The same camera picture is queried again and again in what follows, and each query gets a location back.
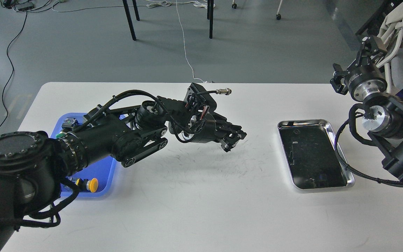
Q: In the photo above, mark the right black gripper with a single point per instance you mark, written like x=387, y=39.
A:
x=365, y=79

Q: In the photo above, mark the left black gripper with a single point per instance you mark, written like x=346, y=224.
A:
x=218, y=129

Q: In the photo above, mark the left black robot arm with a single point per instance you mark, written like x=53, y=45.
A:
x=35, y=169

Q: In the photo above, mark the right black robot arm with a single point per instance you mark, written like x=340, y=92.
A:
x=377, y=117

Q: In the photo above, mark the silver metal tray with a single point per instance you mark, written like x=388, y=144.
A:
x=310, y=156

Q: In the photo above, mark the blue plastic tray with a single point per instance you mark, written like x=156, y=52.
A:
x=103, y=170

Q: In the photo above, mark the black table leg right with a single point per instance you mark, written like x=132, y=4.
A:
x=210, y=17

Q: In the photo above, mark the black table leg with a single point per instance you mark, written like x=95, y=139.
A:
x=129, y=17
x=210, y=17

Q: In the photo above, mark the black table leg left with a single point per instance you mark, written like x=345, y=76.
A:
x=129, y=17

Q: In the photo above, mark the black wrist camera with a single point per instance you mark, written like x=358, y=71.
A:
x=197, y=98

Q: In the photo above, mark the yellow push button switch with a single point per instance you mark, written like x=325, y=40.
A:
x=86, y=185

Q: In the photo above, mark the green push button switch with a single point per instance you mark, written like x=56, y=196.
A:
x=67, y=125

